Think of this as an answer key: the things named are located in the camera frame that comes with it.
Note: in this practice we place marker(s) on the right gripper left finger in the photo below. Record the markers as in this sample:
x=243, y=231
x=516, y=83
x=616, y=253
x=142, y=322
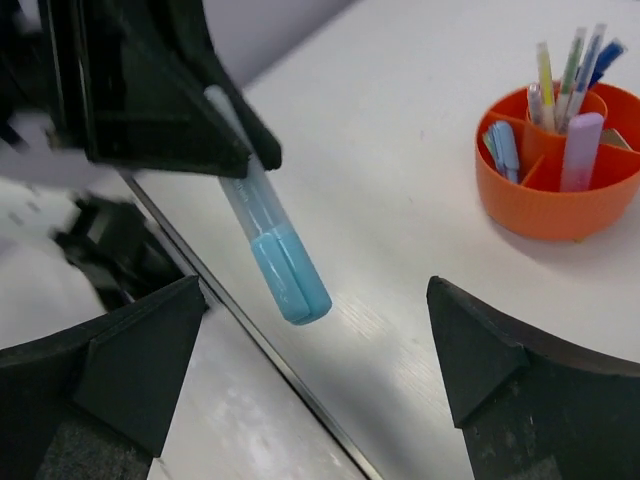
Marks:
x=96, y=401

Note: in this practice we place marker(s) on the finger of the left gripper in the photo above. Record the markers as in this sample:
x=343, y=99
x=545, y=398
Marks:
x=122, y=81
x=240, y=100

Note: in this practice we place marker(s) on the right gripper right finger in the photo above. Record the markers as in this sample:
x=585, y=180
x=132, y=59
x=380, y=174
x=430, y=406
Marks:
x=529, y=404

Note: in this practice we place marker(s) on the blue highlighter with clear cap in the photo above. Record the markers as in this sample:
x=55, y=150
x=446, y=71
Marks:
x=287, y=269

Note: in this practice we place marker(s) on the blue translucent correction tape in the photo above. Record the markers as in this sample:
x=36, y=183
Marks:
x=507, y=163

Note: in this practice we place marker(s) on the pink purple highlighter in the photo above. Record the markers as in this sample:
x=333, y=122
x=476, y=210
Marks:
x=581, y=148

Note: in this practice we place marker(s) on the yellow thin highlighter pen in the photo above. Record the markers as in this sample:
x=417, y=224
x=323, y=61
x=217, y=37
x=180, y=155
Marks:
x=546, y=86

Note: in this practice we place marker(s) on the grey thin pen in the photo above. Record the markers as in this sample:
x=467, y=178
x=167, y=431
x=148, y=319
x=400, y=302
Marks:
x=535, y=108

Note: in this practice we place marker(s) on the grey purple pen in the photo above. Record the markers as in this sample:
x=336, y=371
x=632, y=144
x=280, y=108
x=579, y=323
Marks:
x=568, y=77

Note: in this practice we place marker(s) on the green translucent correction tape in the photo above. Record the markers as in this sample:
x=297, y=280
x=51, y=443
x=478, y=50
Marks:
x=490, y=145

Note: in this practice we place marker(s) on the blue white pen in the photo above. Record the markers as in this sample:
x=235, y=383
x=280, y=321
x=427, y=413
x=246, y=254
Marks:
x=597, y=60

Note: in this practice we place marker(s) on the orange round desk organizer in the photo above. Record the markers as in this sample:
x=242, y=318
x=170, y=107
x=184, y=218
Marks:
x=535, y=207

